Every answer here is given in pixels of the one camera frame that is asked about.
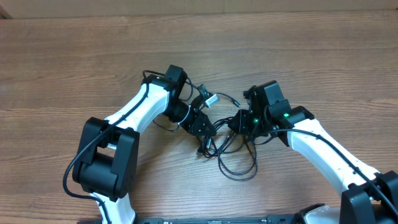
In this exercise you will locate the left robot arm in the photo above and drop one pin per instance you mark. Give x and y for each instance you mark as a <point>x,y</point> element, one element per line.
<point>106,160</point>

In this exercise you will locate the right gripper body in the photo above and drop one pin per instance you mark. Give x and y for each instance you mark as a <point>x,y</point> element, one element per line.
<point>252,125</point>

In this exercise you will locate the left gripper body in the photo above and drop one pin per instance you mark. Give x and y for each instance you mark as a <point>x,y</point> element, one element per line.
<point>192,119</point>

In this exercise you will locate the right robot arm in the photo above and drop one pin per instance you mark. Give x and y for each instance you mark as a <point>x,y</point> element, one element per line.
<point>367,195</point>

